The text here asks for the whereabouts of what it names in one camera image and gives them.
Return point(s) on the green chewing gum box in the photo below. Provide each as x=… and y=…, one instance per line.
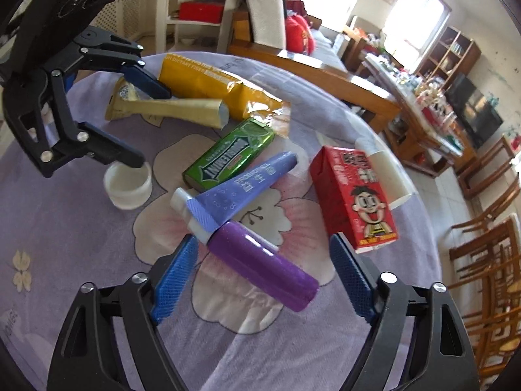
x=231, y=155

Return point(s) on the purple floral tablecloth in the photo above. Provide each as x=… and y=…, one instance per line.
x=58, y=233

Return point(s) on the black flat television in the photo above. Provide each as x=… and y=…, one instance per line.
x=474, y=111

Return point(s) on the white side shelf unit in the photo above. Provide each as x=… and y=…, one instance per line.
x=196, y=25

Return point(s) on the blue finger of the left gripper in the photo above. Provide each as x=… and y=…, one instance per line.
x=146, y=82
x=107, y=149

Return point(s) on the purple tube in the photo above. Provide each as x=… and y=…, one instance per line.
x=258, y=261

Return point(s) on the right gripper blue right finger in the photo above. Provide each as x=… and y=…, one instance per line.
x=351, y=270

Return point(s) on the yellow snack bag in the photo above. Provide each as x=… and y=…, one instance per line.
x=188, y=78

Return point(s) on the wooden bookshelf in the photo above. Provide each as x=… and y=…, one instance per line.
x=452, y=54

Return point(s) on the wooden dining chair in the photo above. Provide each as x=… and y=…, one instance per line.
x=494, y=269
x=486, y=169

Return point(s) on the wooden coffee table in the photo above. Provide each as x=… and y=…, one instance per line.
x=421, y=147

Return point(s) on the pale yellow tube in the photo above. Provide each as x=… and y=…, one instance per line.
x=126, y=101

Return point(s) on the red cushion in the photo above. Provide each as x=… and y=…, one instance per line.
x=298, y=35

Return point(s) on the blue toothpaste tube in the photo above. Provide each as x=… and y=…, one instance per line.
x=208, y=211

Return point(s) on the red cartoon drink box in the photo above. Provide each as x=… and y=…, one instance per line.
x=351, y=198

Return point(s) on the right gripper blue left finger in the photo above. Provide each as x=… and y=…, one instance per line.
x=169, y=276

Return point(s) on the wooden sofa with cushions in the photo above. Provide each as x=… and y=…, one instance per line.
x=257, y=30

